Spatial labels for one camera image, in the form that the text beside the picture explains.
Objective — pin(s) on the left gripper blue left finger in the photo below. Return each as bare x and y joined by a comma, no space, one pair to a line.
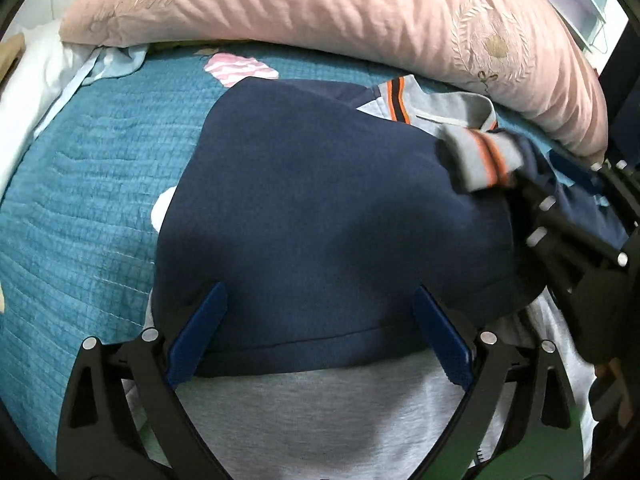
164,356

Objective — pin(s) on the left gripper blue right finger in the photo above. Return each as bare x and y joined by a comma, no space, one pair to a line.
480,368

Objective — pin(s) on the grey navy varsity jacket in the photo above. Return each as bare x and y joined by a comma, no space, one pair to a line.
321,207

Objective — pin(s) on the person's right hand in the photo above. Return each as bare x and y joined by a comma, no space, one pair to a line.
609,395

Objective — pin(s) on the teal quilted bed cover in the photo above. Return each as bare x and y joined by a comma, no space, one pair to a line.
77,259

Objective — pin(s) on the pink folded quilt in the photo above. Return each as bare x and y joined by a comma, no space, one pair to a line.
517,52

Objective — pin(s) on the light blue cloth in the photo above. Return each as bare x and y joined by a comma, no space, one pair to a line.
112,62

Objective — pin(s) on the white pillow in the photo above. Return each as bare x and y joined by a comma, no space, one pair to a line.
46,71

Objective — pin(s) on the tan folded garment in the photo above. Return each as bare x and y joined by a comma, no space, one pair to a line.
11,52

